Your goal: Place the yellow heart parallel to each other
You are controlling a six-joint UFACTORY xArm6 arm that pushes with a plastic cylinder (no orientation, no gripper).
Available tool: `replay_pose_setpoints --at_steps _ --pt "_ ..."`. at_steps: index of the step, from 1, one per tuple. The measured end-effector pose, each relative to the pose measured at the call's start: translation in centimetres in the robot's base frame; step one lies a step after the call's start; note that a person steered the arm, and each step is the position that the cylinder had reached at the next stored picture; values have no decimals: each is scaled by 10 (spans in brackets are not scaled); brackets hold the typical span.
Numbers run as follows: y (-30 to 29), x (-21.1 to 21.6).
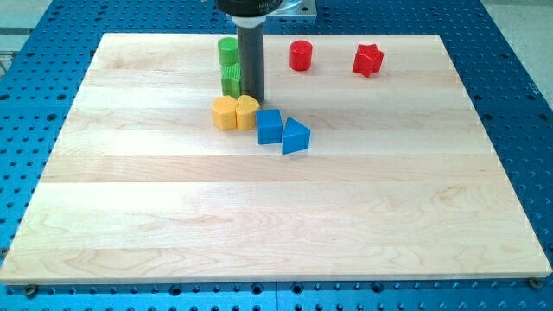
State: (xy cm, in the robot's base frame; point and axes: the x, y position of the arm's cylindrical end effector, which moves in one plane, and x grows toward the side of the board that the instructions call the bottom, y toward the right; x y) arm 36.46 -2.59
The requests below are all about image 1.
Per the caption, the left board clamp screw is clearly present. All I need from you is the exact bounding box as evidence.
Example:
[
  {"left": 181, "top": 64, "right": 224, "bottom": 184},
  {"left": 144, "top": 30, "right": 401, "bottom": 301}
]
[{"left": 23, "top": 284, "right": 38, "bottom": 298}]

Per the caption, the yellow heart block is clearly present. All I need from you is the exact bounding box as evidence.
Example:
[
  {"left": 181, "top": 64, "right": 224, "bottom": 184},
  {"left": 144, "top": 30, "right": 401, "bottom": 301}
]
[{"left": 235, "top": 95, "right": 260, "bottom": 130}]

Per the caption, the right board clamp screw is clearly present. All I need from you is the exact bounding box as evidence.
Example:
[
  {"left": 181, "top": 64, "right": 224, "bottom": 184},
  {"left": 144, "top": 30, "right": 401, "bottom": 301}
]
[{"left": 528, "top": 277, "right": 542, "bottom": 289}]

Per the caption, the black robot arm flange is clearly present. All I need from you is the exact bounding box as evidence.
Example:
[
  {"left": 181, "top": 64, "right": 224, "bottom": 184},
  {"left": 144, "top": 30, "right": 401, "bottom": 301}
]
[{"left": 215, "top": 0, "right": 282, "bottom": 17}]

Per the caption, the blue cube block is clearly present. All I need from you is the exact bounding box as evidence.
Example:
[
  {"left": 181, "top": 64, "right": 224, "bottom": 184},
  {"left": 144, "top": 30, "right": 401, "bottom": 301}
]
[{"left": 256, "top": 110, "right": 283, "bottom": 145}]

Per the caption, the yellow pentagon block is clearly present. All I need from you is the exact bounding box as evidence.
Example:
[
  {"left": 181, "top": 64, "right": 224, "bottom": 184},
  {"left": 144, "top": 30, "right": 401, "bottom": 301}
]
[{"left": 211, "top": 95, "right": 238, "bottom": 130}]

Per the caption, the green cylinder block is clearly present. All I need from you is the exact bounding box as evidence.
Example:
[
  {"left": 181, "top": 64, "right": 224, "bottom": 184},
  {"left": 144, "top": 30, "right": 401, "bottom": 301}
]
[{"left": 218, "top": 37, "right": 239, "bottom": 67}]

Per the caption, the blue triangle block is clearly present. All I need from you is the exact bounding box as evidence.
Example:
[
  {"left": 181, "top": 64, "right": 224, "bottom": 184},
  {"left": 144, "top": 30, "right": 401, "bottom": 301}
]
[{"left": 282, "top": 117, "right": 311, "bottom": 154}]

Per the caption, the board clamp screw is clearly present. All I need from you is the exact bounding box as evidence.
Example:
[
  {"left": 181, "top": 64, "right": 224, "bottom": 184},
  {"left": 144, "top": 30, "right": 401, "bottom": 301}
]
[
  {"left": 23, "top": 284, "right": 38, "bottom": 298},
  {"left": 528, "top": 277, "right": 542, "bottom": 289}
]

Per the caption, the red cylinder block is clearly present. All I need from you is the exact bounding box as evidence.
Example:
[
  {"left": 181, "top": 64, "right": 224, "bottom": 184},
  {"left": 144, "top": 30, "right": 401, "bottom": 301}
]
[{"left": 289, "top": 40, "right": 313, "bottom": 72}]

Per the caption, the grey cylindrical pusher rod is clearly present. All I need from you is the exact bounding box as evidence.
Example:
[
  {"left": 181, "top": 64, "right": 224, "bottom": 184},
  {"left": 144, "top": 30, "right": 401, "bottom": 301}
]
[{"left": 232, "top": 16, "right": 265, "bottom": 103}]

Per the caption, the silver metal mounting plate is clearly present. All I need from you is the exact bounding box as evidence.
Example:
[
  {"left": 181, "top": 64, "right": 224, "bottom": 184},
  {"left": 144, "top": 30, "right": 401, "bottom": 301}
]
[{"left": 226, "top": 0, "right": 317, "bottom": 21}]

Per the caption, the red star block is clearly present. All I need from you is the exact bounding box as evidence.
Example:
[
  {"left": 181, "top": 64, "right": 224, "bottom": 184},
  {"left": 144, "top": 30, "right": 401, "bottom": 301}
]
[{"left": 352, "top": 44, "right": 385, "bottom": 77}]

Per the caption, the green star block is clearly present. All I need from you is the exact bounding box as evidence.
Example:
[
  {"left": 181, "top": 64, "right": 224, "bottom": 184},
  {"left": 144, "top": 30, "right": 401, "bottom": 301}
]
[{"left": 221, "top": 63, "right": 241, "bottom": 98}]

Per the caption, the light wooden board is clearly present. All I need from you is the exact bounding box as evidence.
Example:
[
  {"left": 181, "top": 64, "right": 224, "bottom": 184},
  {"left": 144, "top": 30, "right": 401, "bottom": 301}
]
[{"left": 1, "top": 34, "right": 551, "bottom": 285}]

